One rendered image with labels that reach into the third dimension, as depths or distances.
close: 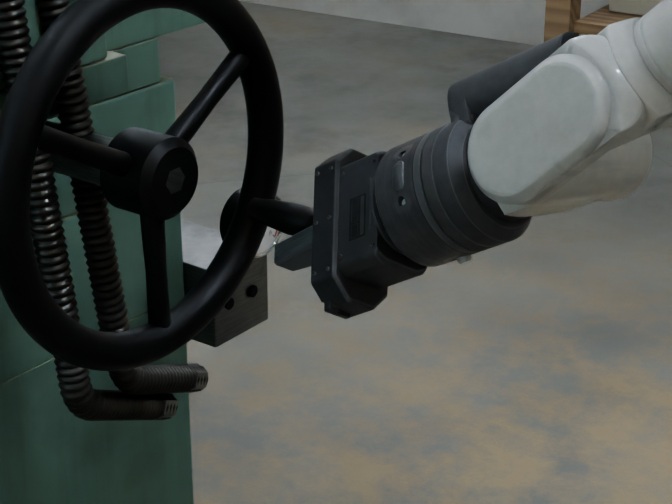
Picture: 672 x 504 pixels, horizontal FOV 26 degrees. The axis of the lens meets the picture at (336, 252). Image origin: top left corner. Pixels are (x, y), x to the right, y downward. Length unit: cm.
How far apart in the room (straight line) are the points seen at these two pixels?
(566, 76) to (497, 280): 201
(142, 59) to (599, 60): 52
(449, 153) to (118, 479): 57
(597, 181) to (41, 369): 55
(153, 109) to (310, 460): 105
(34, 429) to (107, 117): 27
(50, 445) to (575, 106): 63
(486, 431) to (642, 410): 27
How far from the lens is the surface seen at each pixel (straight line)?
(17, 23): 102
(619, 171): 94
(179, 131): 105
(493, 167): 90
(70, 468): 134
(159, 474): 143
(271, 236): 136
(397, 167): 97
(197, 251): 140
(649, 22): 88
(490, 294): 280
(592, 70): 86
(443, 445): 229
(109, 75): 111
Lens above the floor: 116
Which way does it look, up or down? 23 degrees down
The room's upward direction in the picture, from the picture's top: straight up
